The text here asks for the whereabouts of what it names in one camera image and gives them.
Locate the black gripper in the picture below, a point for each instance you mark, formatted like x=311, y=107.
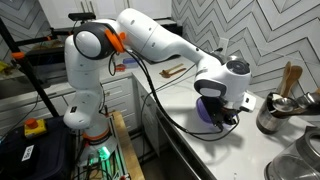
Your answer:
x=218, y=108

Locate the purple bowl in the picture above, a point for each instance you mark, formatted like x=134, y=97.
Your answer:
x=202, y=108

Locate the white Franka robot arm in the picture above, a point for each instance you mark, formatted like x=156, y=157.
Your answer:
x=150, y=36

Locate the yellow emergency stop box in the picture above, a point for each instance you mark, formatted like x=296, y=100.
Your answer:
x=35, y=130

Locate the steel utensil holder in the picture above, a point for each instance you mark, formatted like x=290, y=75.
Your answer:
x=268, y=120

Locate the silver ladle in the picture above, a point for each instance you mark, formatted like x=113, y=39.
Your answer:
x=283, y=104

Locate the dark brown wooden spoon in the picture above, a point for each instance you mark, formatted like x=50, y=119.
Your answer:
x=177, y=73

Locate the light slotted wooden spatula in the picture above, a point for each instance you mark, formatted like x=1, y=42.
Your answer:
x=175, y=68

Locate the dark metal spoon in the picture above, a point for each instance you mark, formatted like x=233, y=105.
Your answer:
x=308, y=99

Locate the wooden board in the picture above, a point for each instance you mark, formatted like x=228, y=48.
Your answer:
x=128, y=150

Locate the black microwave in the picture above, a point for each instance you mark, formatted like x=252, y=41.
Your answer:
x=170, y=27

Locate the white cabinet with drawers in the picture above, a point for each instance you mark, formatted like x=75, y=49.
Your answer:
x=116, y=96

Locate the blue plastic container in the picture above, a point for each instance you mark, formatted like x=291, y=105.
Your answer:
x=130, y=62

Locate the small orange tool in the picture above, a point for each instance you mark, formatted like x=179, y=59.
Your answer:
x=120, y=67

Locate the black equipment case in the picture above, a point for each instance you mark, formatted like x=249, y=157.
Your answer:
x=50, y=156

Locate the white paper label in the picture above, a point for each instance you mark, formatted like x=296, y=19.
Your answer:
x=28, y=153

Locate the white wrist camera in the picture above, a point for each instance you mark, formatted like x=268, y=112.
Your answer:
x=248, y=102

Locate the white wall outlet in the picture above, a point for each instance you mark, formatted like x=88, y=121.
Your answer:
x=223, y=45

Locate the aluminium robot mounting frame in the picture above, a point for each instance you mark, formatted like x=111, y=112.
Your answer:
x=111, y=166

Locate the black stereo camera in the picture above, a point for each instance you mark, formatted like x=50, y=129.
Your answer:
x=81, y=16

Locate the black camera stand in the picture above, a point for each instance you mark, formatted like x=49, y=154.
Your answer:
x=33, y=75

